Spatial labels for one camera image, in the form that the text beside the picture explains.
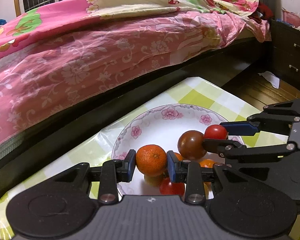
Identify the red cherry tomato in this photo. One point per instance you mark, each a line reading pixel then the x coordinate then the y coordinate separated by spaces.
pixel 169 188

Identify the white paper scrap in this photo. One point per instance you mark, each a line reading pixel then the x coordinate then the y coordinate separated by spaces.
pixel 271 78

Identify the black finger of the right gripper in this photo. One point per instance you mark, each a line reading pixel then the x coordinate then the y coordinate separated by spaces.
pixel 276 118
pixel 234 149

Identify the white floral plate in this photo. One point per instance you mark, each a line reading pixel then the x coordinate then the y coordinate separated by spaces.
pixel 162 126

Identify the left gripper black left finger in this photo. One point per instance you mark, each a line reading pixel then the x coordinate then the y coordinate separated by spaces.
pixel 112 173

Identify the brown kiwi fruit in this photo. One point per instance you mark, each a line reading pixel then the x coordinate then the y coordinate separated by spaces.
pixel 154 181

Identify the dark bed frame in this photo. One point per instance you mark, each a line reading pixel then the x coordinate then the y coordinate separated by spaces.
pixel 37 146

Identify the pink floral blanket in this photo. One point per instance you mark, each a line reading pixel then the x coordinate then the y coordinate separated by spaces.
pixel 60 54

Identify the dark wooden nightstand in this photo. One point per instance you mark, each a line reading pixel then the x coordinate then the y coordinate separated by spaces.
pixel 286 52

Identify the dark red tomato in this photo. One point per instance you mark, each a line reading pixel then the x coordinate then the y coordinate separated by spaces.
pixel 190 145

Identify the green checkered tablecloth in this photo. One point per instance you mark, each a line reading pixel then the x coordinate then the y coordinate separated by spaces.
pixel 98 148

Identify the small red tomato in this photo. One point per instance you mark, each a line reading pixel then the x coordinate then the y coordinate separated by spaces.
pixel 216 132

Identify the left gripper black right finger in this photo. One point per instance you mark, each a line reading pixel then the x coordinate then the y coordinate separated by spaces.
pixel 188 172

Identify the small orange mandarin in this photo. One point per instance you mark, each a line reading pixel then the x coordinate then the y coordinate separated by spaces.
pixel 179 156

